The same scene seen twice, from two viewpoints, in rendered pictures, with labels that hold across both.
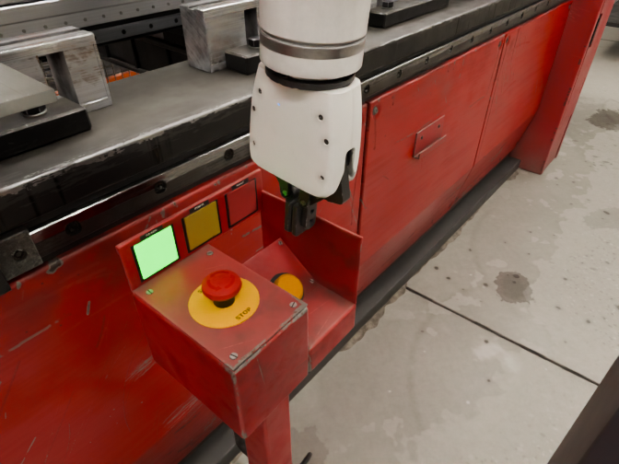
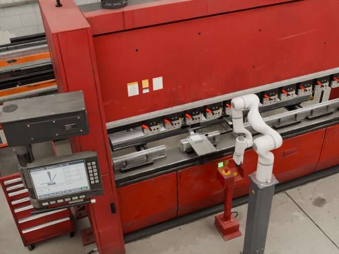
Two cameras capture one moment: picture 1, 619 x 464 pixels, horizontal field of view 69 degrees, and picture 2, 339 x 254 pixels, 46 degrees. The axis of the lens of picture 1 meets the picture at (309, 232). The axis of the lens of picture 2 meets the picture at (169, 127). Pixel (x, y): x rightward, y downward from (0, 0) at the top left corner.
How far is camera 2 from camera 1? 320 cm
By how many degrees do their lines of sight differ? 24
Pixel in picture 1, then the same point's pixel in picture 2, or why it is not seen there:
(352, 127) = (241, 159)
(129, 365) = (211, 179)
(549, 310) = (325, 211)
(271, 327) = (230, 176)
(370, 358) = not seen: hidden behind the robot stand
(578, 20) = not seen: outside the picture
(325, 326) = (237, 179)
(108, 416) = (205, 186)
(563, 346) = (320, 220)
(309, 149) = (237, 160)
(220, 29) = not seen: hidden behind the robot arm
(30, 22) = (210, 122)
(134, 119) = (221, 145)
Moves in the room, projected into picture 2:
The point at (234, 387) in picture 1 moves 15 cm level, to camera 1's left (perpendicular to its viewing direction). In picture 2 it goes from (224, 180) to (209, 175)
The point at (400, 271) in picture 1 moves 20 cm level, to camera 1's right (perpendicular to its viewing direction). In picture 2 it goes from (284, 186) to (302, 191)
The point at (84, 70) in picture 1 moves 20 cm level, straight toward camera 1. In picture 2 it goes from (217, 137) to (218, 150)
